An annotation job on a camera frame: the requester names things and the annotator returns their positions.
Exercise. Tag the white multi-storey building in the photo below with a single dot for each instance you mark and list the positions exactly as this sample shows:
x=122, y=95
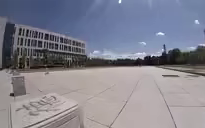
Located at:
x=40, y=43

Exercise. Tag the dark raised kerb strip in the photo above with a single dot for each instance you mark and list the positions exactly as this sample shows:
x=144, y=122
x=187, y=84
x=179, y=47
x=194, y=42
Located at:
x=190, y=71

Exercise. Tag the dark rectangular ground grate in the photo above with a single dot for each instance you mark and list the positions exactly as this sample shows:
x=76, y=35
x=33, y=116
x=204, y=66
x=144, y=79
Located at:
x=170, y=75

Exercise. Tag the engraved pale stone block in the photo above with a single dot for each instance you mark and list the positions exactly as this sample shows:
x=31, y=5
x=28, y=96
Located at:
x=43, y=111

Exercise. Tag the row of dark trees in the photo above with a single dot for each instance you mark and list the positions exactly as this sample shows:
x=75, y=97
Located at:
x=163, y=58

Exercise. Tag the small upright stone block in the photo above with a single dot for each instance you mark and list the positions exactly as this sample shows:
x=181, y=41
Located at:
x=18, y=86

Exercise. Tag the pale stone paved plaza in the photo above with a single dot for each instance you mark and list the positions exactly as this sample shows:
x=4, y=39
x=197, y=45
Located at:
x=136, y=100

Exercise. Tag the distant tower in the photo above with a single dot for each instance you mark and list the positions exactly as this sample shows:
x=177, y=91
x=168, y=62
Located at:
x=164, y=49

